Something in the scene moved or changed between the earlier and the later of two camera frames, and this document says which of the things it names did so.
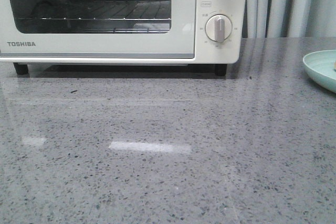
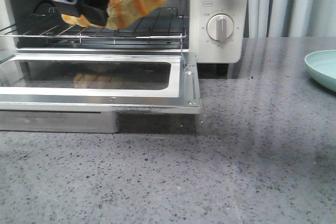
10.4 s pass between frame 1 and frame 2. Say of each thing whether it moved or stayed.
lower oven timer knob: stayed
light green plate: stayed
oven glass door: moved
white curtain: stayed
